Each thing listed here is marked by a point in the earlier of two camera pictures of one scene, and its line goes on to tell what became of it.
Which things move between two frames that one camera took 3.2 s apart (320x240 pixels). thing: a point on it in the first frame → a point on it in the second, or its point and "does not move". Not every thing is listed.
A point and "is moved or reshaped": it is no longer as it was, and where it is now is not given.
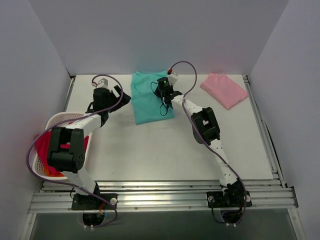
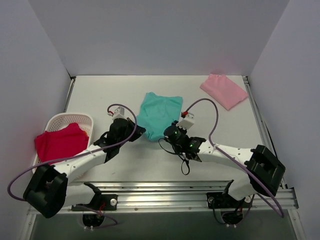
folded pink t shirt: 224,90 does not move
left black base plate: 89,202 does not move
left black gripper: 115,97 → 135,130
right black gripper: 166,96 → 167,132
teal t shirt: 147,107 is moved or reshaped
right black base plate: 228,199 does not move
